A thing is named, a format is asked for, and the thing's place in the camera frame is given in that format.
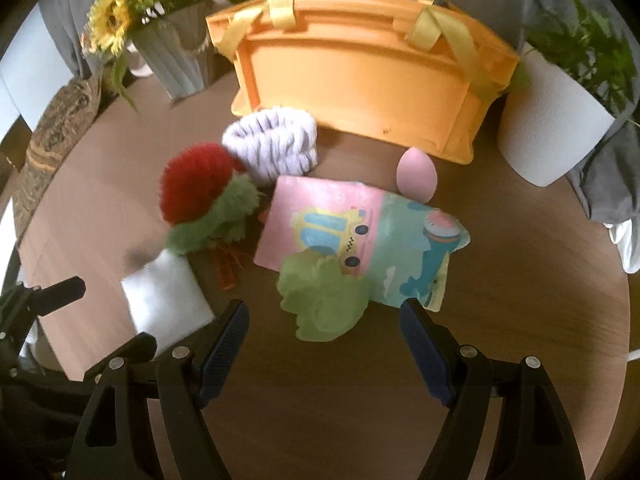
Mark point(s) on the pink cartoon printed cloth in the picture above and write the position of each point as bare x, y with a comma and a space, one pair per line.
320, 210

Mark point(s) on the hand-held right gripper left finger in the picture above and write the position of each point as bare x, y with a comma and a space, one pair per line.
227, 340

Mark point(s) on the red and green plush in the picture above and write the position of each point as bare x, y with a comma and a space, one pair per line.
192, 185

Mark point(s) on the white cup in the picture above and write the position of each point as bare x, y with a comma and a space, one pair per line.
135, 60

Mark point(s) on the orange storage basket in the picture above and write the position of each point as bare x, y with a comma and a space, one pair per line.
360, 75

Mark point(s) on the green potted plant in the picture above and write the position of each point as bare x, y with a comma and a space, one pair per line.
585, 50

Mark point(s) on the white sponge block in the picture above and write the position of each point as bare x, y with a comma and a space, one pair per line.
165, 295

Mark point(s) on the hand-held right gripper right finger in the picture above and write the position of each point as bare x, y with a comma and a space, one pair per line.
425, 345

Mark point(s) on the grey ribbed vase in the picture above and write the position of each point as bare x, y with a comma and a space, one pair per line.
175, 60

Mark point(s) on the white cushion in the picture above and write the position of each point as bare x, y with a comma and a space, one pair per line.
25, 65

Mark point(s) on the green mesh bath pouf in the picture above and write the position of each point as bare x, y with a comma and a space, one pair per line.
320, 300

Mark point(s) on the white plant pot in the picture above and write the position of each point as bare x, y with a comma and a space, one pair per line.
545, 125

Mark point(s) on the artificial sunflower bouquet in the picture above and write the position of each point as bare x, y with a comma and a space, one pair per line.
112, 15

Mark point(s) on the white crumpled fabric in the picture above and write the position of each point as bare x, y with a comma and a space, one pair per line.
625, 247

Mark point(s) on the white scrunchie headband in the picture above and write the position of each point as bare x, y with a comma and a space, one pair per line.
270, 152

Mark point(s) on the brown woven mat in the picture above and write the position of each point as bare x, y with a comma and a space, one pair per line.
55, 125

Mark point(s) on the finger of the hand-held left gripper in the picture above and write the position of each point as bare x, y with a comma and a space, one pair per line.
137, 347
57, 295

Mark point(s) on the pink egg makeup sponge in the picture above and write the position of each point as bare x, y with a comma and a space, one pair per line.
416, 172

